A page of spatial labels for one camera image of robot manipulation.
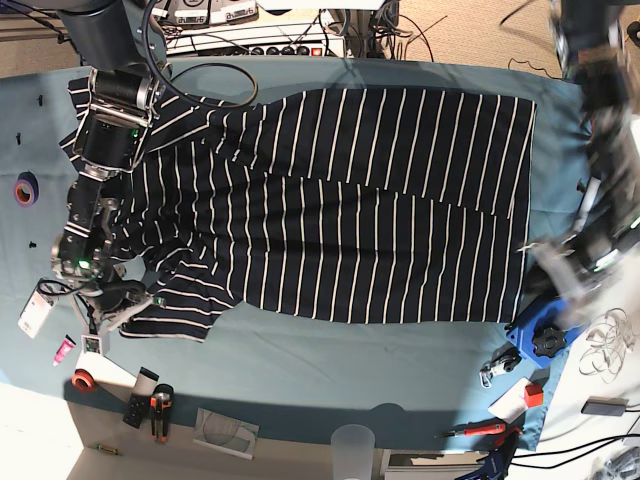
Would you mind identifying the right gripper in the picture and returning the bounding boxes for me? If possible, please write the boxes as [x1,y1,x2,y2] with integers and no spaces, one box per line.
[75,280,165,353]

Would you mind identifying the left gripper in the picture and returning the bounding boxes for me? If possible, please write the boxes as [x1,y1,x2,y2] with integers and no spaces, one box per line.
[520,232,623,325]

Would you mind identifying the navy white striped t-shirt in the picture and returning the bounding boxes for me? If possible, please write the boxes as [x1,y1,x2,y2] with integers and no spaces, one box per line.
[58,77,538,344]

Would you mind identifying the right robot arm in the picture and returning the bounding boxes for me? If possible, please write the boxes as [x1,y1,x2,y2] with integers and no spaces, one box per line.
[51,1,169,354]

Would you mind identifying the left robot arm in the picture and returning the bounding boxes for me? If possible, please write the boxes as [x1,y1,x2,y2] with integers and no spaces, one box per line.
[524,1,639,330]

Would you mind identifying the blue box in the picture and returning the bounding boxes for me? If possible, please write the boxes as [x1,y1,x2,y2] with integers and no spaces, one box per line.
[505,295,586,369]

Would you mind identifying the white black marker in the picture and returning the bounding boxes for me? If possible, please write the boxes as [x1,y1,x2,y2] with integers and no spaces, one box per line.
[573,177,601,231]

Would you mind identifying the black star knob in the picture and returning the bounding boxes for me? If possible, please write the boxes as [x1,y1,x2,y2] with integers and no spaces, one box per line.
[532,327,567,358]

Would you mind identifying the white paper sheet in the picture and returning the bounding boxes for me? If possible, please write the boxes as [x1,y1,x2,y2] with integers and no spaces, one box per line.
[76,352,136,388]

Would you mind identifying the orange black pliers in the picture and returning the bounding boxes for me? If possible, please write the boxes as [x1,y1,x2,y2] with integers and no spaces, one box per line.
[150,384,174,444]

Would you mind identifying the pink tube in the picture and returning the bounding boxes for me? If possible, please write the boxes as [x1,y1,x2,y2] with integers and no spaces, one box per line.
[53,335,76,366]

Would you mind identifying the metal carabiner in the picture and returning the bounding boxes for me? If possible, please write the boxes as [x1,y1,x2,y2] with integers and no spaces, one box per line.
[479,348,521,389]

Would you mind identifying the orange tape roll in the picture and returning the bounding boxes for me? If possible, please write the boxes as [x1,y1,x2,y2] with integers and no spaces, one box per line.
[71,369,97,393]

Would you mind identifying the plastic blister pack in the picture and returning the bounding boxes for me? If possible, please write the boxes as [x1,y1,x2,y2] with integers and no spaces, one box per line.
[18,289,56,339]

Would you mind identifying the black remote control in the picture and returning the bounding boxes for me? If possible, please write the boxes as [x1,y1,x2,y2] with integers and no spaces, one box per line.
[123,367,159,429]

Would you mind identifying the red cube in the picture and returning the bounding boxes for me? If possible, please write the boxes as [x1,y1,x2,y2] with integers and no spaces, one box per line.
[524,383,544,408]

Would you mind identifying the grey adapter box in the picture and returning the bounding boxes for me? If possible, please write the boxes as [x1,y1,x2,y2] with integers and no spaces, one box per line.
[581,398,627,417]

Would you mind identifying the white card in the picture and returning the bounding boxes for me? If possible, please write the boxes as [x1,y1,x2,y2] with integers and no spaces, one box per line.
[488,378,533,424]

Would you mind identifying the purple tape roll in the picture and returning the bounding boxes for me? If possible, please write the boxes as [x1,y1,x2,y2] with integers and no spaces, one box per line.
[13,171,40,208]

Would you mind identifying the red screwdriver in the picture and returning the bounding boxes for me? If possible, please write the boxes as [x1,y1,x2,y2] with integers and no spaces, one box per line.
[441,422,507,438]

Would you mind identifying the blue clamp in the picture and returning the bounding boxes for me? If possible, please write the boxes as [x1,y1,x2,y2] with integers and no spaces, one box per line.
[456,426,522,480]

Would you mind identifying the frosted plastic cup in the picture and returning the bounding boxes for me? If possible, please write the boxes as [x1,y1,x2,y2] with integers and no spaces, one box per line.
[331,424,375,480]

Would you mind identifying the power strip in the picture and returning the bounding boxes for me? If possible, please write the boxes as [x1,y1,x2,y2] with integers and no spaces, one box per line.
[197,44,337,57]

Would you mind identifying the white cable bundle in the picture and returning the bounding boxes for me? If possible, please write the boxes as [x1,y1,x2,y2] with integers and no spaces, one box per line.
[578,308,636,385]

